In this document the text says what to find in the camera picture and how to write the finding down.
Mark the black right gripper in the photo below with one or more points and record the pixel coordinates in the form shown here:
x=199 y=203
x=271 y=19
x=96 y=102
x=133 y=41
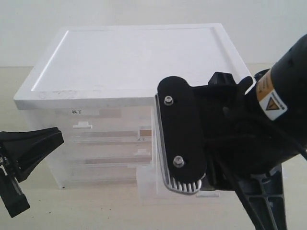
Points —
x=229 y=138

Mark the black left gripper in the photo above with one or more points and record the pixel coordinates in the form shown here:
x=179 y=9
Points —
x=20 y=153

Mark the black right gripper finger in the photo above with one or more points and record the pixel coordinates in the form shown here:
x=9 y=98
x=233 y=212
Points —
x=263 y=199

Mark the clear drawer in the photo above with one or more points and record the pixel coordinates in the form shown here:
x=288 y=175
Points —
x=99 y=174
x=133 y=121
x=151 y=188
x=129 y=149

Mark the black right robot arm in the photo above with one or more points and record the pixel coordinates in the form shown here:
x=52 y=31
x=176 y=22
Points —
x=276 y=101

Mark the clear bottom drawer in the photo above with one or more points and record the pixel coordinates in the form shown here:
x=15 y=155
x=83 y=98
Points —
x=99 y=174

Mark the white plastic drawer cabinet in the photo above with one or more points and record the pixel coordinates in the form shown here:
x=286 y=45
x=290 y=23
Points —
x=119 y=66

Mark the black wrist camera with heatsink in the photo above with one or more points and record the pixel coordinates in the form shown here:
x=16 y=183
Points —
x=180 y=139

